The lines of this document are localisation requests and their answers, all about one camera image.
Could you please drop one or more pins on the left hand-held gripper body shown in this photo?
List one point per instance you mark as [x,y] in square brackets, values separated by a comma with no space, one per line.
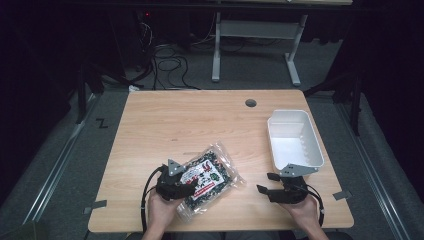
[168,188]

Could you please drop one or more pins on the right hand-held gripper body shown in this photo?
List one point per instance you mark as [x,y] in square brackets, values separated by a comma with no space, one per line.
[290,193]

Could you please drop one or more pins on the clear bag of dark beans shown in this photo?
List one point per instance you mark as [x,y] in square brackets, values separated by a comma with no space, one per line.
[213,178]

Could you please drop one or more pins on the person's right hand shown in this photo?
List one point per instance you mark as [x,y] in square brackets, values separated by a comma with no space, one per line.
[301,211]

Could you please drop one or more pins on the person's left hand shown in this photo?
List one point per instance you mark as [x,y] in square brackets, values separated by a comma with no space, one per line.
[161,210]

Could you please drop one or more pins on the white plastic bin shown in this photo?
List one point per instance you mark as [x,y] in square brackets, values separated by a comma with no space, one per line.
[293,143]

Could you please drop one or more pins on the grey tape strip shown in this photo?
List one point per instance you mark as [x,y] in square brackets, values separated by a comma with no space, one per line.
[342,195]
[95,206]

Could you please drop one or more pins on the white power plug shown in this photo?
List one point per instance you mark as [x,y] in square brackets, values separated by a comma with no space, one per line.
[134,88]

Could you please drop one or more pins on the black metal stand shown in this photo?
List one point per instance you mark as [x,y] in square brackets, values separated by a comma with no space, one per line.
[355,100]
[81,96]

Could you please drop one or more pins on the metal floor rail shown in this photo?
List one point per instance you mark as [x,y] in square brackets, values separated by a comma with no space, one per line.
[56,166]
[370,166]

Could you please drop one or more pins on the white metal desk frame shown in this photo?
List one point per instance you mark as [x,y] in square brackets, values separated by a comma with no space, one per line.
[256,30]

